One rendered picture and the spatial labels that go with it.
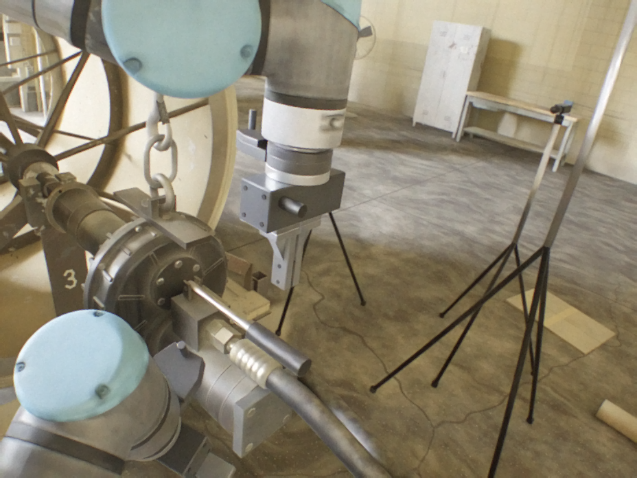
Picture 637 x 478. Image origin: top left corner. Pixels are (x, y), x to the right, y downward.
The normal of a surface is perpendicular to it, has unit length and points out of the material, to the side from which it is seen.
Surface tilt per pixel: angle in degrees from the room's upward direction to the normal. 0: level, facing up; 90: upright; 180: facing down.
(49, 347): 19
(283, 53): 112
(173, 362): 25
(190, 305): 0
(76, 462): 43
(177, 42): 91
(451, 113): 90
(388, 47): 90
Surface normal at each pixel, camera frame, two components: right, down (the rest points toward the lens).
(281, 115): -0.46, 0.35
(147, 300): 0.75, 0.39
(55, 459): 0.40, -0.52
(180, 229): 0.13, -0.88
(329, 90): 0.52, 0.45
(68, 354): 0.08, -0.69
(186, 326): -0.65, 0.27
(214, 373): -0.32, -0.49
